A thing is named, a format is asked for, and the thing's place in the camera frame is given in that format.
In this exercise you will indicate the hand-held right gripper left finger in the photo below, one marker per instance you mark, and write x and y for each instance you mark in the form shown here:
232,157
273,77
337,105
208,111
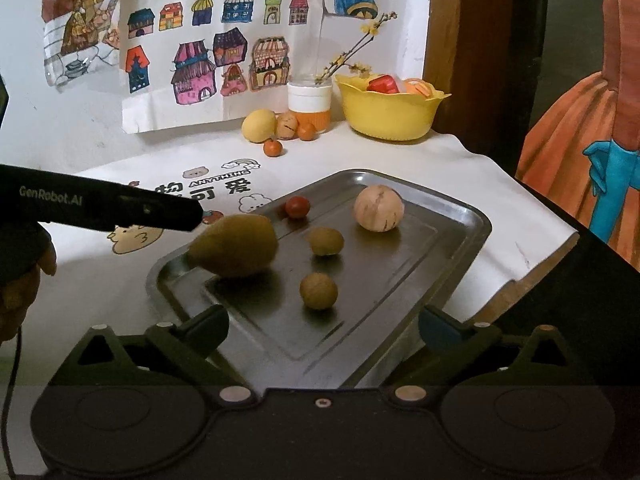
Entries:
207,327

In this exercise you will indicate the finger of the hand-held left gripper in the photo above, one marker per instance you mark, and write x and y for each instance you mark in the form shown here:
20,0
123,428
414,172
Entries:
165,212

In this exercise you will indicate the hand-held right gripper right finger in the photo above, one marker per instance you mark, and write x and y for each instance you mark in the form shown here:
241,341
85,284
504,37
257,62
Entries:
440,332

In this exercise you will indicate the metal tray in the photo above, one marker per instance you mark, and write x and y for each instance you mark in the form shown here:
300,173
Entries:
390,285

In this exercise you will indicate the yellow-brown pear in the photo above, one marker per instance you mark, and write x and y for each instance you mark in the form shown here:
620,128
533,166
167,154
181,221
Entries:
235,247

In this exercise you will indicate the small orange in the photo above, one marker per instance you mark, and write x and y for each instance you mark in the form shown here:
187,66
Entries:
273,147
306,131

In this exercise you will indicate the yellow lemon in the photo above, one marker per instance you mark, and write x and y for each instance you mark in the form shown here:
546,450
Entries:
258,126

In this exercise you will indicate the red cherry tomato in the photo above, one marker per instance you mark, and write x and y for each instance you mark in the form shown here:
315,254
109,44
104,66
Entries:
297,207

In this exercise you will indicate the tan speckled round fruit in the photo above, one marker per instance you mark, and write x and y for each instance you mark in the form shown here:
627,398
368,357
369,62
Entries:
287,126

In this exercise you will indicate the person's left hand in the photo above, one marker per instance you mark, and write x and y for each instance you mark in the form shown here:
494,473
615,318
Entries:
22,305

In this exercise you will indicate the white printed cloth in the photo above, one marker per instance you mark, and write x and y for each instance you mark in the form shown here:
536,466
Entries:
475,185

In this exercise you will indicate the paper drawing of houses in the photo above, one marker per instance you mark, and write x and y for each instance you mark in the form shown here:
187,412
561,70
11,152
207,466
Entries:
210,60

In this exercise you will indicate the drawing of child with fan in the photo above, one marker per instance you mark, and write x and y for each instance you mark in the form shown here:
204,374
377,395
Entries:
75,25

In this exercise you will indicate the white and orange cup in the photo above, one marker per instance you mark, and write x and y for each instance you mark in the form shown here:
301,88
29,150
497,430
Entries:
310,102

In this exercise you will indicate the yellow plastic basket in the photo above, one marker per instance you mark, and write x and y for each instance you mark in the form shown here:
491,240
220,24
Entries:
390,115

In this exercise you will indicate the orange toy food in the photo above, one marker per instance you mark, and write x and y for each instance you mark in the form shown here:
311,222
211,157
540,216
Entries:
417,89

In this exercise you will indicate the red toy food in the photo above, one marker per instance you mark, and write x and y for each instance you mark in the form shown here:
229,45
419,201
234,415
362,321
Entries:
382,85

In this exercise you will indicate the yellow flower twig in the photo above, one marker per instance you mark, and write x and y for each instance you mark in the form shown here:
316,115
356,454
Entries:
371,26

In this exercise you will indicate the wall poster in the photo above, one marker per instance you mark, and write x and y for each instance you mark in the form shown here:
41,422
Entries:
575,135

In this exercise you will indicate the wooden door frame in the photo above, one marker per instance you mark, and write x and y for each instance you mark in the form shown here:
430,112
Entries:
450,35

